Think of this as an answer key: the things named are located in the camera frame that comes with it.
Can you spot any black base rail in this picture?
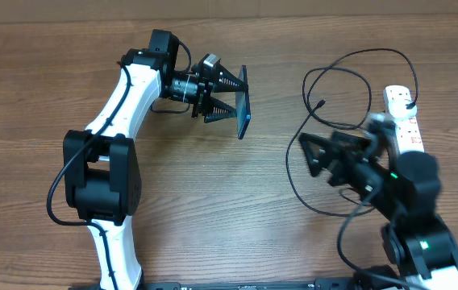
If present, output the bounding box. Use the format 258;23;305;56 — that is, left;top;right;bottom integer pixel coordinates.
67;276;399;290

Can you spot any white power strip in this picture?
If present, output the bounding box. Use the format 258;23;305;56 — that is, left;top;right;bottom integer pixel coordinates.
382;85;426;156

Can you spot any white charger plug adapter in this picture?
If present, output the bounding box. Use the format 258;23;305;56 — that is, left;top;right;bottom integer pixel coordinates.
386;99;418;120

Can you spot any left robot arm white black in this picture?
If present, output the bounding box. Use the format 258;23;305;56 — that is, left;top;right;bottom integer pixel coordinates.
56;29;251;289

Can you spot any Samsung Galaxy smartphone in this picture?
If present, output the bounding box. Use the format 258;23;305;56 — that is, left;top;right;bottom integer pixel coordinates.
235;65;252;139

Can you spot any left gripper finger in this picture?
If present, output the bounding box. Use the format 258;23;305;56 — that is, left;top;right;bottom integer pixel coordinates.
203;97;237;122
213;64;248;93

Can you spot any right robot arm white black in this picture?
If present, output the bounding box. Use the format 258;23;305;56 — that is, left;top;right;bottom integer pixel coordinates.
299;130;458;289

